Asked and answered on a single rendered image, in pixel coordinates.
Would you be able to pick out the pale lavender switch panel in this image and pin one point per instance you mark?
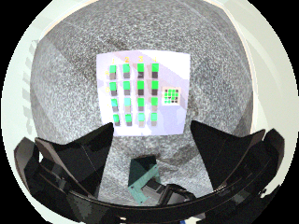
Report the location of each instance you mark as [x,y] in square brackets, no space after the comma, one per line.
[143,92]

